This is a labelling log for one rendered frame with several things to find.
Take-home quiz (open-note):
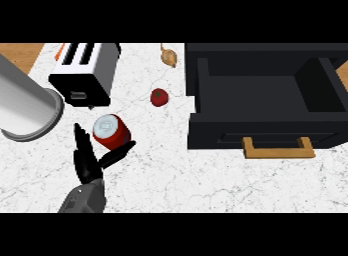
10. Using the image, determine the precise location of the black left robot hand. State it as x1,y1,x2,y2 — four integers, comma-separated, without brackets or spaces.
73,122,138,185

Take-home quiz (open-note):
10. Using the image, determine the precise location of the red can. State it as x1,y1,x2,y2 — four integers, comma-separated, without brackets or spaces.
92,113,133,152

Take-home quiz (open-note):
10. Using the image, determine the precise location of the black open drawer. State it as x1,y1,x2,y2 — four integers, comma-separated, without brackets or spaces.
187,57,348,151

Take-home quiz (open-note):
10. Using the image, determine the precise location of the red tomato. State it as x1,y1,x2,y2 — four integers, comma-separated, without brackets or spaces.
150,87,170,108

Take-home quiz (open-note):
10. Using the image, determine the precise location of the large grey cylinder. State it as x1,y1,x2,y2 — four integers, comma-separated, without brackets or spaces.
0,43,67,143

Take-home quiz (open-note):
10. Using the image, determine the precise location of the white and black toaster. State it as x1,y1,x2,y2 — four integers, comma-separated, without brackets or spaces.
48,43,123,110

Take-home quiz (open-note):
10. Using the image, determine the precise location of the brown garlic bulb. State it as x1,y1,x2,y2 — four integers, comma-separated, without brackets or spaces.
160,43,179,69

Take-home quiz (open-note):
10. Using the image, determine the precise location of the black cabinet body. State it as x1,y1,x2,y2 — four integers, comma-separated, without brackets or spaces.
184,43,348,98

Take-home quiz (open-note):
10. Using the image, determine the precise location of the wooden drawer handle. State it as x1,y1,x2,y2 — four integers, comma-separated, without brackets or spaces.
241,136,318,160

